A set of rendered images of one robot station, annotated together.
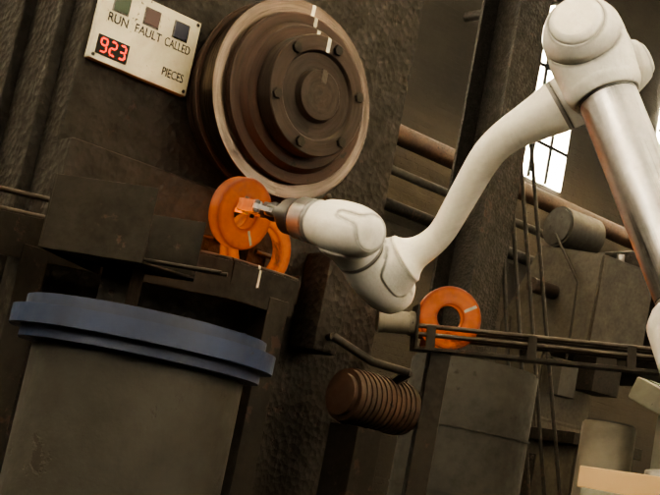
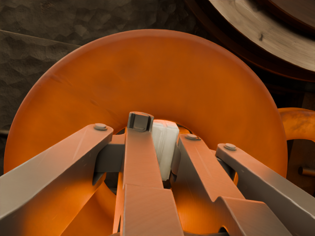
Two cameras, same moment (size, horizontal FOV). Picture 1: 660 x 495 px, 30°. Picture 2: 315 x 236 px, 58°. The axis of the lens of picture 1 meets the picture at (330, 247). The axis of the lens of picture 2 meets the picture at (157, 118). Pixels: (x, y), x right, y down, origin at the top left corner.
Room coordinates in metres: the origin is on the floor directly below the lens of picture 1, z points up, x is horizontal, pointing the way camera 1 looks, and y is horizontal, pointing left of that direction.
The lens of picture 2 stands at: (2.42, 0.10, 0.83)
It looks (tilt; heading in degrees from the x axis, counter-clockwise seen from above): 5 degrees down; 37
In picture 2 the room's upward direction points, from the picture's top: 11 degrees clockwise
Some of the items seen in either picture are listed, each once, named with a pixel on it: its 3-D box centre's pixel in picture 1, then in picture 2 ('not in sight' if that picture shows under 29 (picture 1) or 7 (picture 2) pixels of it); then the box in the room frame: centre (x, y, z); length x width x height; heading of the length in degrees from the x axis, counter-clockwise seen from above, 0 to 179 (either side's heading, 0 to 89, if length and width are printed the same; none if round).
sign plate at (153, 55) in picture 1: (144, 39); not in sight; (2.66, 0.50, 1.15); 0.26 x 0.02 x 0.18; 130
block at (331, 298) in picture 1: (320, 303); not in sight; (2.95, 0.00, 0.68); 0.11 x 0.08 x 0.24; 40
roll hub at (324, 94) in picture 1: (312, 96); not in sight; (2.72, 0.11, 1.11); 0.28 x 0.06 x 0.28; 130
